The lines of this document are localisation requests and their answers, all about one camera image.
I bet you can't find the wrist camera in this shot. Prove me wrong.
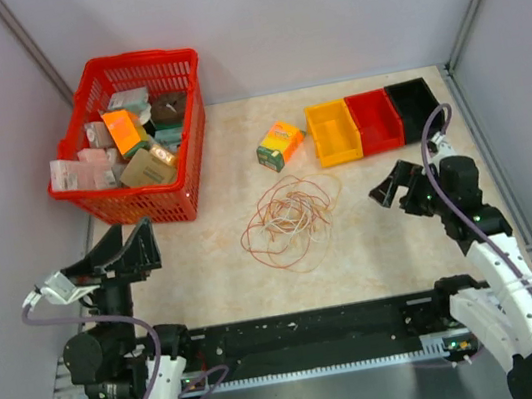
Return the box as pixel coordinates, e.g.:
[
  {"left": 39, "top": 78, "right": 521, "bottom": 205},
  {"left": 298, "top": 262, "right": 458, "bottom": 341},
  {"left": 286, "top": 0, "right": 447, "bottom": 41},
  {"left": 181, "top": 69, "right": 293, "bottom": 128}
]
[
  {"left": 22, "top": 271, "right": 100, "bottom": 310},
  {"left": 427, "top": 131, "right": 457, "bottom": 168}
]

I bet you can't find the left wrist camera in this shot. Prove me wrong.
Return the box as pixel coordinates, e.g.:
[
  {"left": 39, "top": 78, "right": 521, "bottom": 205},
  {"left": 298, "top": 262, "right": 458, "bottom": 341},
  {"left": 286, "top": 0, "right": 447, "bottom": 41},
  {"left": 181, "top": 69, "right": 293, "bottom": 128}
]
[{"left": 22, "top": 271, "right": 100, "bottom": 310}]

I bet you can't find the teal white box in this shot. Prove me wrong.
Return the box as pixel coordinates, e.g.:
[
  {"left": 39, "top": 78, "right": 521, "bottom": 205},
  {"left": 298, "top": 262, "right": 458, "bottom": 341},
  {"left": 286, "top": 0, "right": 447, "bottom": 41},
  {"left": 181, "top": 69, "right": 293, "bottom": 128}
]
[{"left": 107, "top": 86, "right": 149, "bottom": 114}]

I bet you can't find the black plastic bin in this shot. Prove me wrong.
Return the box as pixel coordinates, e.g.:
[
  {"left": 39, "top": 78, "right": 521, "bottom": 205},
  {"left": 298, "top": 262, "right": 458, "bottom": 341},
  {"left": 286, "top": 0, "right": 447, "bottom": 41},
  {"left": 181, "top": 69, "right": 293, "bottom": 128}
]
[{"left": 384, "top": 78, "right": 439, "bottom": 145}]

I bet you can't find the yellow thin cable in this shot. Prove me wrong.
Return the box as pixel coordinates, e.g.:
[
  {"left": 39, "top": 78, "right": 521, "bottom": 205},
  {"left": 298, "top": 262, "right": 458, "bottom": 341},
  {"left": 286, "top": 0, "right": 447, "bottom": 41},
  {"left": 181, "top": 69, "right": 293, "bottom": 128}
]
[{"left": 262, "top": 167, "right": 357, "bottom": 280}]

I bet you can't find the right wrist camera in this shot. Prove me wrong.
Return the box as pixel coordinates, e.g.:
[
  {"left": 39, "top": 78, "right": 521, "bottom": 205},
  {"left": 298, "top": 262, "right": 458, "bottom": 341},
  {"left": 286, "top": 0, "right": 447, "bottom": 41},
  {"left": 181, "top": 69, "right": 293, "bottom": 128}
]
[{"left": 427, "top": 131, "right": 457, "bottom": 168}]

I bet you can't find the yellow plastic bin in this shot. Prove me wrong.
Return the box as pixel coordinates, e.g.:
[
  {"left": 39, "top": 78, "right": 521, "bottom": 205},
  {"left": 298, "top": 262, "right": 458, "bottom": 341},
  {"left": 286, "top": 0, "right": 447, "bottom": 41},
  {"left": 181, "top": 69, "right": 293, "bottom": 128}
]
[{"left": 305, "top": 98, "right": 364, "bottom": 168}]

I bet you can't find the brown round tape roll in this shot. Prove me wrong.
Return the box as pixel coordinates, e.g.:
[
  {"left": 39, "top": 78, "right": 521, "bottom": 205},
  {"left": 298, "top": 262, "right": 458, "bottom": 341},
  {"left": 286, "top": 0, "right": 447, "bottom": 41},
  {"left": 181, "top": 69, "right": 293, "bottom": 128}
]
[{"left": 151, "top": 91, "right": 188, "bottom": 128}]

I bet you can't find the pink clear box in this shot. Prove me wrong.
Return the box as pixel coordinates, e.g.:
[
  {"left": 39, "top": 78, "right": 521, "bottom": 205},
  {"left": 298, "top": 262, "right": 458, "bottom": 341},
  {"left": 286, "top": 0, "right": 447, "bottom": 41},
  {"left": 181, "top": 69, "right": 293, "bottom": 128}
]
[{"left": 49, "top": 160, "right": 117, "bottom": 192}]

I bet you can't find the orange box in basket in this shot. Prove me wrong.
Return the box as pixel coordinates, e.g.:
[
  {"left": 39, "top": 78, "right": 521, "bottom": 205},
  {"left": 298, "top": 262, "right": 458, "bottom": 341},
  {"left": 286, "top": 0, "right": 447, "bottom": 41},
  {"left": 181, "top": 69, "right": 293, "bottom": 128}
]
[{"left": 101, "top": 109, "right": 150, "bottom": 159}]

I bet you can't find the brown cardboard box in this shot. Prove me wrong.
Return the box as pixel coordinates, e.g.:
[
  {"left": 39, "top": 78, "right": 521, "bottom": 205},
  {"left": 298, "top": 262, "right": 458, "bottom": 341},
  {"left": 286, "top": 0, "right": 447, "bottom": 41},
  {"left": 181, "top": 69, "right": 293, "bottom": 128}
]
[{"left": 120, "top": 149, "right": 177, "bottom": 188}]

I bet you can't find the white thin cable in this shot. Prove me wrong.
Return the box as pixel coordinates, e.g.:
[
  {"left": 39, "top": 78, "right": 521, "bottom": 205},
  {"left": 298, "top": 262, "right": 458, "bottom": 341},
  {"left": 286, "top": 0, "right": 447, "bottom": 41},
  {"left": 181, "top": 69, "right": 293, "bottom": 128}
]
[{"left": 255, "top": 200, "right": 326, "bottom": 243}]

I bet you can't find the orange green sponge pack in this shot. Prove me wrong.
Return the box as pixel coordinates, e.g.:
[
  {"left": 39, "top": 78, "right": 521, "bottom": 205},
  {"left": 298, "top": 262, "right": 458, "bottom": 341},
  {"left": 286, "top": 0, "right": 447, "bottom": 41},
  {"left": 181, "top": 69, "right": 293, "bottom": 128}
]
[{"left": 256, "top": 120, "right": 305, "bottom": 173}]

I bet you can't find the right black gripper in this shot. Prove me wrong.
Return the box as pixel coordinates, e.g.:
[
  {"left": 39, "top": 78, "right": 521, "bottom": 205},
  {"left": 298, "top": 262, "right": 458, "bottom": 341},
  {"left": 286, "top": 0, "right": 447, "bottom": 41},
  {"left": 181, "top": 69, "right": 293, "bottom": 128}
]
[{"left": 365, "top": 152, "right": 455, "bottom": 227}]

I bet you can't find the orange thin cable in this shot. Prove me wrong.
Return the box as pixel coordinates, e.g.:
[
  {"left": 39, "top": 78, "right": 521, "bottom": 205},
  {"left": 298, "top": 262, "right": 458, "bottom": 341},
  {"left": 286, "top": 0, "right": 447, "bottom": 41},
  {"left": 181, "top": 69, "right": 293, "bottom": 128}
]
[{"left": 232, "top": 169, "right": 356, "bottom": 284}]

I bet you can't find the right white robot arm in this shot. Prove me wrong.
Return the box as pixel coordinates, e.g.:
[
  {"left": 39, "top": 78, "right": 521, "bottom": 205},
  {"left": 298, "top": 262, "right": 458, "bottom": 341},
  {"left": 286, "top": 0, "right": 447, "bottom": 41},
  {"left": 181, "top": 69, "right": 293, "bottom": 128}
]
[{"left": 369, "top": 155, "right": 532, "bottom": 399}]

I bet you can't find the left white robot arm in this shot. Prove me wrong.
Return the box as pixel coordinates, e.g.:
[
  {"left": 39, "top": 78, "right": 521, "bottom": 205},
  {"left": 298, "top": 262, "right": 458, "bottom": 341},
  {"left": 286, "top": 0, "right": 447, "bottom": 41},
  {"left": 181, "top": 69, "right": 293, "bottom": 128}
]
[{"left": 46, "top": 218, "right": 196, "bottom": 399}]

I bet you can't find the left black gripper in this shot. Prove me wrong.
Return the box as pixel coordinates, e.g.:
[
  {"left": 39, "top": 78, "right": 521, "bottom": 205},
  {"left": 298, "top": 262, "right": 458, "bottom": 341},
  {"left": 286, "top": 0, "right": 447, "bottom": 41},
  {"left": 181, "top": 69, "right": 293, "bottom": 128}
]
[{"left": 56, "top": 212, "right": 174, "bottom": 360}]

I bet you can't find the red plastic bin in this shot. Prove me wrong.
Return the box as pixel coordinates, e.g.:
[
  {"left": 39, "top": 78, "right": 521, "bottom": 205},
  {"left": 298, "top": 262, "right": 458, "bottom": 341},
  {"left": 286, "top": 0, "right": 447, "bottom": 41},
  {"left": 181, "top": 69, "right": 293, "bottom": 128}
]
[{"left": 344, "top": 88, "right": 406, "bottom": 156}]

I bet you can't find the grey cable duct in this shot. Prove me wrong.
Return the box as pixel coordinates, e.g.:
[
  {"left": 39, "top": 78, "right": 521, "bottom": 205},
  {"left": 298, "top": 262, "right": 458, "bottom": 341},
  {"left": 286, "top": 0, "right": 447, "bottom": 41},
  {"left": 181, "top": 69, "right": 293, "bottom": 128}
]
[{"left": 73, "top": 328, "right": 479, "bottom": 399}]

